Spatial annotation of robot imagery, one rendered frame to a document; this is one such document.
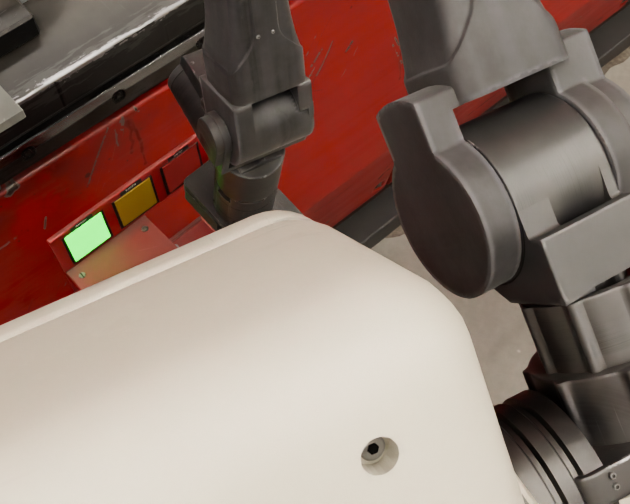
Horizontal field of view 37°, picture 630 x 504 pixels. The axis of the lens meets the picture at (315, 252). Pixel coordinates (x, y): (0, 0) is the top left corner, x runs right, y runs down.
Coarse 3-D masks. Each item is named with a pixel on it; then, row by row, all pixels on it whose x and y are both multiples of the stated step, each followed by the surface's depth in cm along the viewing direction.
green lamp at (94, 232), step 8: (96, 216) 94; (88, 224) 94; (96, 224) 95; (104, 224) 96; (72, 232) 93; (80, 232) 94; (88, 232) 94; (96, 232) 95; (104, 232) 96; (72, 240) 93; (80, 240) 94; (88, 240) 95; (96, 240) 96; (104, 240) 97; (72, 248) 94; (80, 248) 95; (88, 248) 96; (80, 256) 96
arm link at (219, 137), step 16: (192, 64) 77; (176, 80) 80; (192, 80) 78; (176, 96) 80; (192, 96) 79; (192, 112) 79; (208, 112) 71; (208, 128) 70; (224, 128) 70; (208, 144) 71; (224, 144) 70; (288, 144) 76; (224, 160) 72
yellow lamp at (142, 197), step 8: (144, 184) 96; (128, 192) 95; (136, 192) 96; (144, 192) 97; (152, 192) 98; (120, 200) 95; (128, 200) 96; (136, 200) 97; (144, 200) 98; (152, 200) 99; (120, 208) 96; (128, 208) 97; (136, 208) 98; (144, 208) 99; (120, 216) 97; (128, 216) 98; (136, 216) 99
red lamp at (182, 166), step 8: (184, 152) 97; (192, 152) 98; (176, 160) 97; (184, 160) 98; (192, 160) 99; (168, 168) 97; (176, 168) 98; (184, 168) 99; (192, 168) 100; (168, 176) 98; (176, 176) 99; (184, 176) 100; (168, 184) 99; (176, 184) 100
